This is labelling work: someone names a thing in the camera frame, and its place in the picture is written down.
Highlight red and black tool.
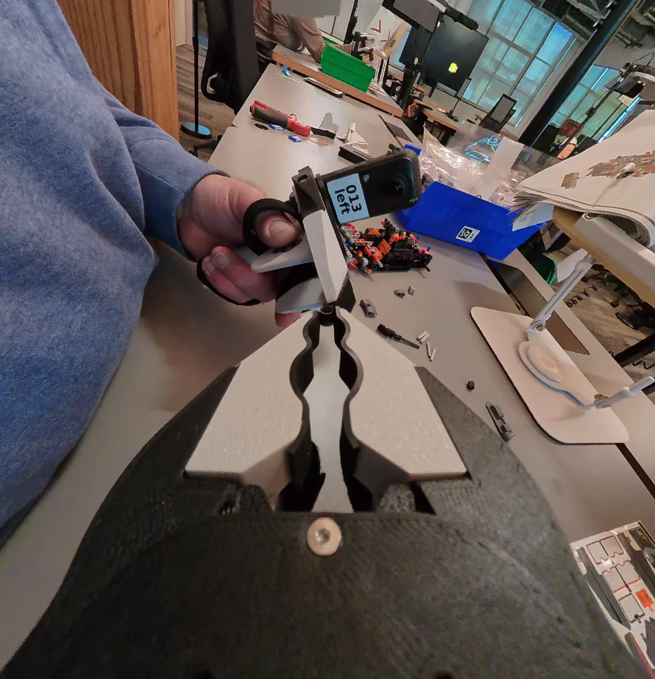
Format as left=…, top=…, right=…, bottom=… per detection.
left=249, top=100, right=313, bottom=138

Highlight multicoloured lego car chassis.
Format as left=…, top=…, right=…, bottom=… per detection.
left=340, top=219, right=433, bottom=274

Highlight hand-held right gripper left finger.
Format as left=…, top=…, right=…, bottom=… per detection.
left=184, top=310, right=325, bottom=511

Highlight long dark grey plate assembly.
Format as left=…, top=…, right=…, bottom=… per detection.
left=485, top=401, right=515, bottom=442

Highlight large window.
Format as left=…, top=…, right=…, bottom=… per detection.
left=460, top=0, right=578, bottom=128

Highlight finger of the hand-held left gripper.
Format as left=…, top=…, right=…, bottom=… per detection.
left=303, top=208, right=355, bottom=311

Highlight black steel column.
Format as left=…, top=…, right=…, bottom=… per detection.
left=518, top=0, right=638, bottom=146

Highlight lego instruction booklet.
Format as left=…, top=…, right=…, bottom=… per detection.
left=510, top=109, right=655, bottom=250

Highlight white desk stand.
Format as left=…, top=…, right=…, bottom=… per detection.
left=470, top=204, right=655, bottom=445

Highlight black office chair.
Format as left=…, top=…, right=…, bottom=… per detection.
left=181, top=0, right=262, bottom=140

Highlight black computer monitor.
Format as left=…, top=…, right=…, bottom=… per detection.
left=399, top=21, right=490, bottom=96

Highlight person's left hand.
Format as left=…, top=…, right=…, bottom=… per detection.
left=176, top=174, right=308, bottom=328

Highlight black lego axle assembly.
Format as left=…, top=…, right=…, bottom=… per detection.
left=377, top=324, right=421, bottom=350

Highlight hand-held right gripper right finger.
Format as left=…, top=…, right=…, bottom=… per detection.
left=334, top=308, right=469, bottom=511

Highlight lego sticker sheet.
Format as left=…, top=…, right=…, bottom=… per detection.
left=570, top=521, right=655, bottom=679

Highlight wooden cabinet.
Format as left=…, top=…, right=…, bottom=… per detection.
left=57, top=0, right=179, bottom=141

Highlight green storage bin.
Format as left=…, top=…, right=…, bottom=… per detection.
left=320, top=42, right=377, bottom=93

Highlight clear plastic bags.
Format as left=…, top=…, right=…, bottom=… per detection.
left=420, top=122, right=530, bottom=210

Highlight blue storage bin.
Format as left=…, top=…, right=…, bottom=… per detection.
left=396, top=143, right=546, bottom=262

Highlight person's left forearm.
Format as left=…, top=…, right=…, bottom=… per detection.
left=102, top=95, right=230, bottom=261

